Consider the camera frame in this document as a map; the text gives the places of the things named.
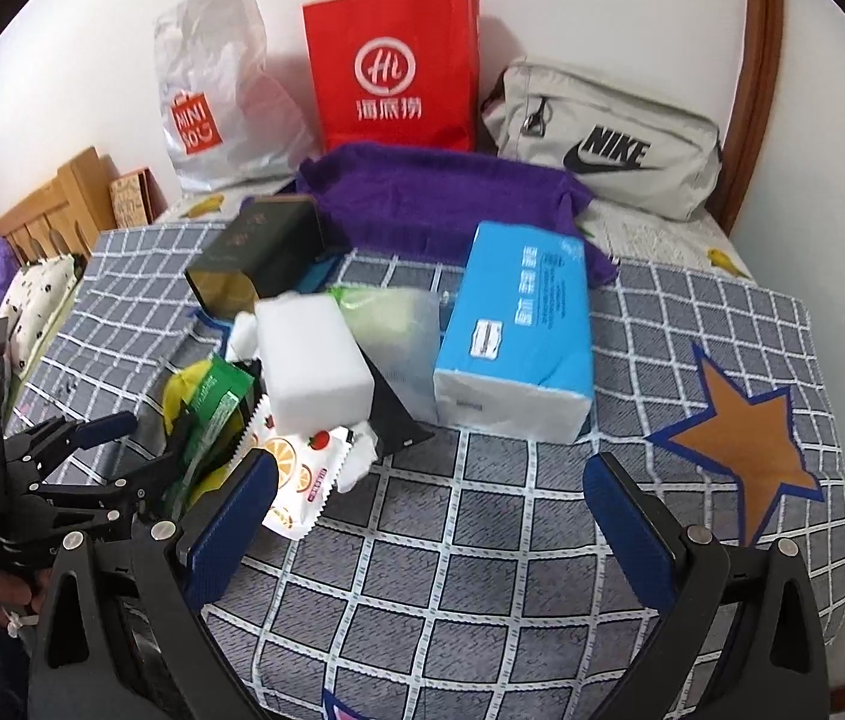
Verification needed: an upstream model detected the blue tissue pack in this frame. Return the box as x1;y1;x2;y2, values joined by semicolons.
434;221;594;445

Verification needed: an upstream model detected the yellow Adidas pouch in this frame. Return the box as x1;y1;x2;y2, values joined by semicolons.
162;358;212;436

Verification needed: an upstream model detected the grey checkered blanket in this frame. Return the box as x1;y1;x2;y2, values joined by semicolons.
7;223;845;720

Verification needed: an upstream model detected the wooden headboard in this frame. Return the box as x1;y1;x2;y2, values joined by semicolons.
0;146;116;263

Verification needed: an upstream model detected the patterned brown box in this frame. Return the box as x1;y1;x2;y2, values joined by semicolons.
109;167;167;229

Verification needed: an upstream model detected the grey Nike pouch bag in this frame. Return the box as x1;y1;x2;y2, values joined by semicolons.
481;57;721;221

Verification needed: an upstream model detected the green snack packet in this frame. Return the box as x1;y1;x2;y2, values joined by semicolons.
166;355;261;520

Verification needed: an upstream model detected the red Haidilao paper bag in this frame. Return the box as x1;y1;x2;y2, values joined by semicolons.
302;0;481;151

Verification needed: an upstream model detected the translucent plastic bag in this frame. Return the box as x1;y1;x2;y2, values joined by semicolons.
329;286;440;424

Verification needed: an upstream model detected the black card piece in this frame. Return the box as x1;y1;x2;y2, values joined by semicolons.
367;359;434;458

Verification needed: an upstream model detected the white Miniso plastic bag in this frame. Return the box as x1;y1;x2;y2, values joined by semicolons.
154;0;317;193

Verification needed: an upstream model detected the brown wooden door frame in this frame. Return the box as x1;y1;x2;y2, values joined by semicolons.
707;0;785;234

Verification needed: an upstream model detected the white sponge block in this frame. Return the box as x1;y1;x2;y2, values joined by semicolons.
255;293;375;436

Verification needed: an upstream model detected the purple towel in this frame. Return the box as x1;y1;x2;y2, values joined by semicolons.
278;142;593;265

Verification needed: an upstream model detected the fruit print wet wipe packet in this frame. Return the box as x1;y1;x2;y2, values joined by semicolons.
235;395;352;541

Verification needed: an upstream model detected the white dotted pillow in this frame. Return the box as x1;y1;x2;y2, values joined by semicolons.
0;254;82;379

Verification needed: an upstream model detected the dark green tea box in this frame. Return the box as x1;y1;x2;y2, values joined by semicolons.
185;195;324;320

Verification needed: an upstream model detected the newspaper with fruit print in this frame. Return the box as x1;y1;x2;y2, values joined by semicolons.
155;185;753;281

